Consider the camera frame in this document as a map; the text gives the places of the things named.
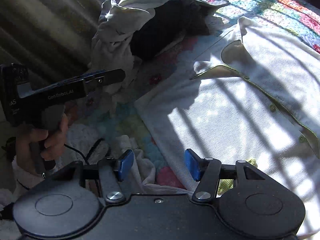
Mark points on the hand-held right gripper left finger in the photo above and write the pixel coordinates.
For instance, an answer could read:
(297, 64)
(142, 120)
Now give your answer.
(125, 166)

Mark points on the cream waffle pajama shirt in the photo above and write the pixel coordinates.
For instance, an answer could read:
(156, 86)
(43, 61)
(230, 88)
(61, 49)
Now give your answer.
(237, 105)

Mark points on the dark brown knit sweater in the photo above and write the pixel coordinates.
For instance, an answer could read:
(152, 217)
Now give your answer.
(165, 30)

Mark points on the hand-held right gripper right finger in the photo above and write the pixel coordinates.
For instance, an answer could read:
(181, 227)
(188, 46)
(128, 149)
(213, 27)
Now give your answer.
(193, 165)

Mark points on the person's left hand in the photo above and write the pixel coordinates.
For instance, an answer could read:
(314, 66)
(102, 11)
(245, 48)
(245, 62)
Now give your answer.
(25, 145)

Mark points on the floral quilt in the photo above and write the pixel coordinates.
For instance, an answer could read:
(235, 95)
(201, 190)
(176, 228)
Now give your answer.
(262, 2)

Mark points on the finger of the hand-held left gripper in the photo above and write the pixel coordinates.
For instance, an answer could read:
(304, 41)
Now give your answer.
(80, 76)
(110, 76)

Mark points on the white fleece hoodie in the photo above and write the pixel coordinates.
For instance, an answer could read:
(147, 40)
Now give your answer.
(117, 30)

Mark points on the beige patterned curtain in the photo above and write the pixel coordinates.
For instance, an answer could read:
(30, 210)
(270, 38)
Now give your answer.
(50, 22)

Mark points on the cream waffle pajama pants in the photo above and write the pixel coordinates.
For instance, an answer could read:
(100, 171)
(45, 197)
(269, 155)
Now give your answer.
(140, 162)

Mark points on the white fluffy cloth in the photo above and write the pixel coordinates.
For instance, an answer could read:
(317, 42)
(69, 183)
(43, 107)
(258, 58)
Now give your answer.
(80, 137)

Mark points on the person's left forearm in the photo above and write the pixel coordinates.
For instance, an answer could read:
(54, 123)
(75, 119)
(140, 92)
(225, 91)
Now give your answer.
(25, 180)

